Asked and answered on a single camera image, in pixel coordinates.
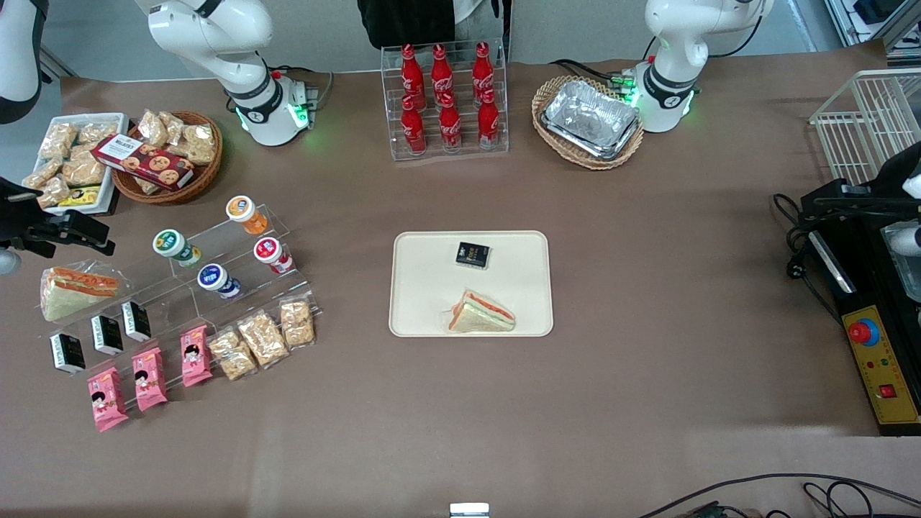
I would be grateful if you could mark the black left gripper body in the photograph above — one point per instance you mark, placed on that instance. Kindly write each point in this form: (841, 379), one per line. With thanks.
(889, 188)

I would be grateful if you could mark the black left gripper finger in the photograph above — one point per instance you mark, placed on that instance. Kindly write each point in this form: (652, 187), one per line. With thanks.
(835, 193)
(863, 206)

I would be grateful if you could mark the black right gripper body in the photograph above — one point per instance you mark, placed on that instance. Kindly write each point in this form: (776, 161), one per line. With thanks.
(20, 216)

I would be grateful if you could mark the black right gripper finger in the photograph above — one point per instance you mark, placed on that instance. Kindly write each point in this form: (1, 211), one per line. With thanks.
(86, 232)
(36, 247)

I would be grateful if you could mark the green gum bottle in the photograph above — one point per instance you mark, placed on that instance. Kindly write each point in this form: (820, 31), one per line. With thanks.
(175, 247)

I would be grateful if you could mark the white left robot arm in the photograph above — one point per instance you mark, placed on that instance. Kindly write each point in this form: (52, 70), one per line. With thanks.
(680, 57)

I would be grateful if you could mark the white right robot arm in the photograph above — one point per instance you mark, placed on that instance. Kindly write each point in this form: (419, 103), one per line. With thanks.
(216, 43)

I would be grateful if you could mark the blue gum bottle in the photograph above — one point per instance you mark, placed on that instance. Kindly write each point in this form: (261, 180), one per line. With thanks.
(216, 279)

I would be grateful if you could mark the orange gum bottle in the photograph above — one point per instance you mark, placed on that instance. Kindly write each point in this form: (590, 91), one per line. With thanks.
(245, 214)

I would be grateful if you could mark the red gum bottle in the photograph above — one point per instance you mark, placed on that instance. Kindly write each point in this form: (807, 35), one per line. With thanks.
(272, 253)

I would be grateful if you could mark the silver foil tray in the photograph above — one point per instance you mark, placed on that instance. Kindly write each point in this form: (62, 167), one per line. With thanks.
(590, 115)
(613, 155)

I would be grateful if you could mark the beige plastic tray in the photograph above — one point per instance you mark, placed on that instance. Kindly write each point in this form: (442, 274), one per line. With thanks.
(424, 302)

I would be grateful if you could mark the yellow snack packet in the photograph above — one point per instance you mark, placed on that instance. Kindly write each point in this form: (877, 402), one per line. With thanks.
(80, 196)

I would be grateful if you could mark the clear puffed snack packet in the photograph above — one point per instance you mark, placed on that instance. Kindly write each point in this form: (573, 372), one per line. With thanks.
(200, 144)
(152, 128)
(97, 132)
(83, 169)
(173, 124)
(146, 185)
(54, 192)
(42, 173)
(57, 140)

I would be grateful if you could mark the white rectangular bin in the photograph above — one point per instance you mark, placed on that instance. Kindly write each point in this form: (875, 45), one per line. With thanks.
(106, 193)

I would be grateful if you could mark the wrapped triangle sandwich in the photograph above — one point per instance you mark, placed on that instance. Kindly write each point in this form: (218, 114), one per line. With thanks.
(72, 296)
(478, 316)

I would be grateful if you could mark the red cookie box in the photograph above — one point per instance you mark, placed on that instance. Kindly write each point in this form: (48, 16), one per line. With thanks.
(144, 162)

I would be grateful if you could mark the clear acrylic stepped shelf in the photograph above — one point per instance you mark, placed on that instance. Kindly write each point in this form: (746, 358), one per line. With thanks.
(165, 295)

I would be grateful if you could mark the round wicker basket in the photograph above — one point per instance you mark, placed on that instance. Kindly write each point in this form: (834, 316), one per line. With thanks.
(188, 190)

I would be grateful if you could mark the black yellow control box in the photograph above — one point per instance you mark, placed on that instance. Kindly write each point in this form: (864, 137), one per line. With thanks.
(881, 360)

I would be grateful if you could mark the pink snack packet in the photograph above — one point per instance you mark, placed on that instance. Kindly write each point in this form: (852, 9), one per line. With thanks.
(107, 400)
(196, 356)
(149, 378)

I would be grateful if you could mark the clear rice cracker packet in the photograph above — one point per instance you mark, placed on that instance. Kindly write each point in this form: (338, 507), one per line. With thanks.
(262, 339)
(232, 354)
(297, 324)

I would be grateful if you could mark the brown table cover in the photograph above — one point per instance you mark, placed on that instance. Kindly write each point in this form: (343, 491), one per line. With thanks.
(647, 302)

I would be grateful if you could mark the oval wicker basket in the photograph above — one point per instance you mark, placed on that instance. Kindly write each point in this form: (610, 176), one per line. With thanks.
(547, 101)

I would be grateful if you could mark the red cola bottle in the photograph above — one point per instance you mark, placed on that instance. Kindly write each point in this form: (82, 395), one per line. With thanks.
(488, 122)
(482, 68)
(441, 70)
(450, 126)
(411, 72)
(414, 129)

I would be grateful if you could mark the small black box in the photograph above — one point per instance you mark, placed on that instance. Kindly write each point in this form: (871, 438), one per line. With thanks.
(473, 255)

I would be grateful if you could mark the clear acrylic bottle rack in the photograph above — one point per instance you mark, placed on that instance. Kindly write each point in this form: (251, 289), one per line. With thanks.
(464, 147)

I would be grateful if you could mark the person in dark clothing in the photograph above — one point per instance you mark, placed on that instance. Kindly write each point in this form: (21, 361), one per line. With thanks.
(410, 21)

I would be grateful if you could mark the small white device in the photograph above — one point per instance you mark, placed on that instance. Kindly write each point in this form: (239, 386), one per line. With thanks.
(469, 510)

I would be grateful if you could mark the aluminium frame rack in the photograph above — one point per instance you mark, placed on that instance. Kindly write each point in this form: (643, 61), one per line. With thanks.
(899, 29)

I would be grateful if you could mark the grey metal frame bar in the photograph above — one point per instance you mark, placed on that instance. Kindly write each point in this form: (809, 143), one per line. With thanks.
(57, 63)

